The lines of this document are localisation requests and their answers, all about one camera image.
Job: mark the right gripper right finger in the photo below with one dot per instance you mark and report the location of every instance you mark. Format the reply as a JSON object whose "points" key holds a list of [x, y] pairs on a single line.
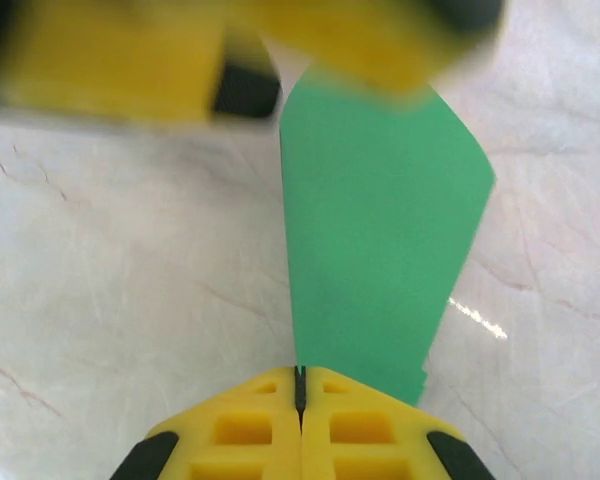
{"points": [[365, 435]]}

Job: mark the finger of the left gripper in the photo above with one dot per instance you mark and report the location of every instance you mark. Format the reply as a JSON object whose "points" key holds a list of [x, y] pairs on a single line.
{"points": [[380, 35], [105, 55]]}

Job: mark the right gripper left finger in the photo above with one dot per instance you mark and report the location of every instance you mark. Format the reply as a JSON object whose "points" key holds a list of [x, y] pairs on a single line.
{"points": [[240, 435]]}

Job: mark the green paper sheet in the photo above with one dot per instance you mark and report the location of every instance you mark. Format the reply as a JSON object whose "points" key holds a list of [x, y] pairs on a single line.
{"points": [[380, 225]]}

